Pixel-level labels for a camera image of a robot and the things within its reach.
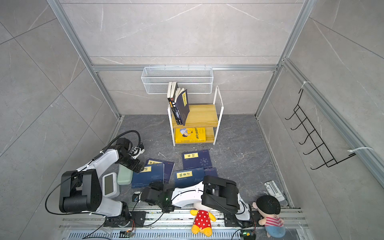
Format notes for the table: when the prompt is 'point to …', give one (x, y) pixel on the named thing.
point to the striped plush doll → (269, 207)
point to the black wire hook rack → (324, 154)
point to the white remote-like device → (273, 190)
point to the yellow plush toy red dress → (202, 221)
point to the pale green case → (124, 176)
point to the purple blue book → (210, 171)
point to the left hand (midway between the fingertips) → (134, 162)
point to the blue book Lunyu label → (148, 174)
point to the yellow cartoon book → (190, 135)
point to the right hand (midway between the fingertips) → (152, 185)
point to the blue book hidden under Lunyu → (168, 167)
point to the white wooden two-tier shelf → (202, 124)
